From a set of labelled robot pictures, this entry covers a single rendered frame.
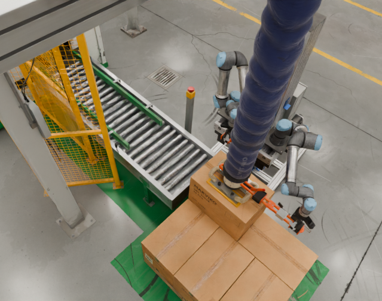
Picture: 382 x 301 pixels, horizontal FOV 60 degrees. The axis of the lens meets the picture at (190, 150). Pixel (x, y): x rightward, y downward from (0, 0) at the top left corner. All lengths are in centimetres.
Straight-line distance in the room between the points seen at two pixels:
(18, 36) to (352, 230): 384
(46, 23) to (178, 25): 533
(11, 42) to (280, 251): 278
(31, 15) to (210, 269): 256
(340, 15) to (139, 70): 388
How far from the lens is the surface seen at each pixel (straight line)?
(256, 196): 264
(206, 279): 292
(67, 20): 70
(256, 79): 180
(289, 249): 315
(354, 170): 456
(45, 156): 270
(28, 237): 387
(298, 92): 326
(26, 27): 66
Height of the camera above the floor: 337
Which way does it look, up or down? 55 degrees down
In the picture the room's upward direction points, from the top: 5 degrees clockwise
